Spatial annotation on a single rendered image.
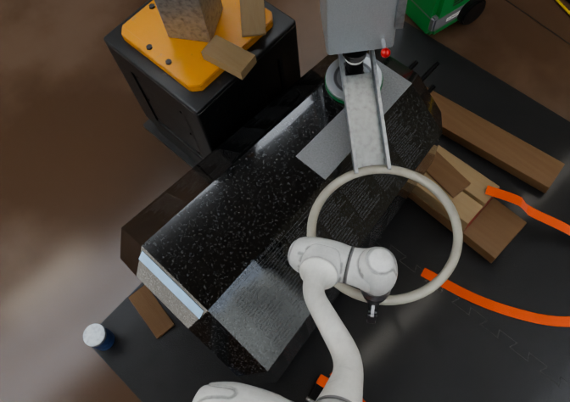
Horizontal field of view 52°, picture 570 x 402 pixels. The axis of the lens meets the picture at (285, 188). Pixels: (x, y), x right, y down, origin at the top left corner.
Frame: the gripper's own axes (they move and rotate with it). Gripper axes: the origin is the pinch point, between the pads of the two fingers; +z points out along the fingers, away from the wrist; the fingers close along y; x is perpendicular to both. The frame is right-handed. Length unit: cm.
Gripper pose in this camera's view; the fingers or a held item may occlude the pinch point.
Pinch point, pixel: (372, 309)
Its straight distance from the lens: 188.2
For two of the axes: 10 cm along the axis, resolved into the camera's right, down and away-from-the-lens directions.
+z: 0.9, 4.9, 8.7
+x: -9.8, -1.1, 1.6
